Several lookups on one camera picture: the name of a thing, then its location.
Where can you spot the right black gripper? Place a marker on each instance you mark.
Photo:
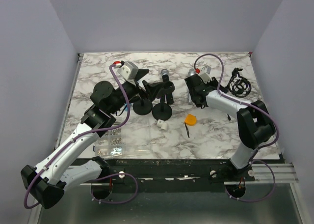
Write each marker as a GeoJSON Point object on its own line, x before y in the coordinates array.
{"type": "Point", "coordinates": [213, 82]}

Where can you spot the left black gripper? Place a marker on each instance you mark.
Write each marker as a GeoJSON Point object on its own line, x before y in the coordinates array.
{"type": "Point", "coordinates": [151, 90]}

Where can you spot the black handheld microphone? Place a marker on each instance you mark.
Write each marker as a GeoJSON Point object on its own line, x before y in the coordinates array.
{"type": "Point", "coordinates": [165, 77]}

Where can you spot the silver microphone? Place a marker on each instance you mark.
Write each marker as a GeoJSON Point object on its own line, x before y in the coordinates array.
{"type": "Point", "coordinates": [191, 72]}

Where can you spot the black tripod shock mount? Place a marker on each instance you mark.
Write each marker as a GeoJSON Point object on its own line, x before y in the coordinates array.
{"type": "Point", "coordinates": [238, 85]}

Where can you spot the black shock mount stand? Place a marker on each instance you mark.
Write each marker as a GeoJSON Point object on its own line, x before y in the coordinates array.
{"type": "Point", "coordinates": [143, 106]}

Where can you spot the black clip mic stand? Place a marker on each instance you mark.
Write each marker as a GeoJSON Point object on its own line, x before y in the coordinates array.
{"type": "Point", "coordinates": [162, 110]}

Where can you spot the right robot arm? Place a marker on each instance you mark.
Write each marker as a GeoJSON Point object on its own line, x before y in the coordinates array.
{"type": "Point", "coordinates": [254, 124]}

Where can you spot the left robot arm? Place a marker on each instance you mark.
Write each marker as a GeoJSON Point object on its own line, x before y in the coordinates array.
{"type": "Point", "coordinates": [47, 182]}

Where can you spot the orange tape measure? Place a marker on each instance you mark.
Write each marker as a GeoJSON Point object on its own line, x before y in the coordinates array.
{"type": "Point", "coordinates": [190, 120]}

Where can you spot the white plastic fitting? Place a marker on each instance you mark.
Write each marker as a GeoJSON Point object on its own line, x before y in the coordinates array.
{"type": "Point", "coordinates": [163, 125]}

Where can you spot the clear screw organizer box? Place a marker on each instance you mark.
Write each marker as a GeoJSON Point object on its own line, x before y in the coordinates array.
{"type": "Point", "coordinates": [133, 140]}

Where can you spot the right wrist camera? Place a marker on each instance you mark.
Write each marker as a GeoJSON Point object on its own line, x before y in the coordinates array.
{"type": "Point", "coordinates": [204, 73]}

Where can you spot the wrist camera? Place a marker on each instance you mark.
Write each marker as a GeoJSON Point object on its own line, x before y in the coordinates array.
{"type": "Point", "coordinates": [128, 70]}
{"type": "Point", "coordinates": [204, 73]}

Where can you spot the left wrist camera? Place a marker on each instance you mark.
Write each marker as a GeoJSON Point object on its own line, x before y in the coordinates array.
{"type": "Point", "coordinates": [128, 70]}

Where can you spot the black front mounting rail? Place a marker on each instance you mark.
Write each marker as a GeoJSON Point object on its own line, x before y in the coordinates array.
{"type": "Point", "coordinates": [190, 175]}

